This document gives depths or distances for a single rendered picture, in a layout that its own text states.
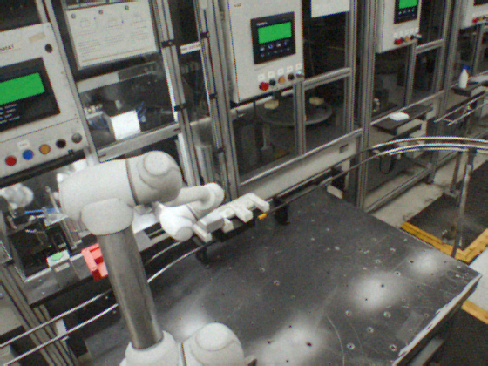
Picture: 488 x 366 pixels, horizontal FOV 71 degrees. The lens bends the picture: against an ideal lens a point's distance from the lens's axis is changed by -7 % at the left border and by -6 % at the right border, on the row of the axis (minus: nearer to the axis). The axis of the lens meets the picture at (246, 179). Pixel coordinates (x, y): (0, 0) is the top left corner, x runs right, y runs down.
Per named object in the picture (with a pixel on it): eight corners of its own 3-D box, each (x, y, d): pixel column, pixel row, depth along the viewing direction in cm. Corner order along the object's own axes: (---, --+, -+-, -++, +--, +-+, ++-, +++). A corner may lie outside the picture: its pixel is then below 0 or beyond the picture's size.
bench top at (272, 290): (180, 566, 83) (177, 563, 81) (74, 313, 160) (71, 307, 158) (480, 280, 152) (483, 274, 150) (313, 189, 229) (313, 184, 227)
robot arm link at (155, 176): (177, 161, 111) (133, 172, 108) (172, 134, 94) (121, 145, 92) (187, 201, 107) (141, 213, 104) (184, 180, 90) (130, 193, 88)
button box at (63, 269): (60, 288, 137) (49, 266, 131) (57, 276, 142) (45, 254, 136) (79, 279, 140) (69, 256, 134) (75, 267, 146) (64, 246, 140)
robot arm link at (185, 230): (165, 232, 158) (188, 213, 162) (181, 250, 147) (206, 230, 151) (153, 215, 152) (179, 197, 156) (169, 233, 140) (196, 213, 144)
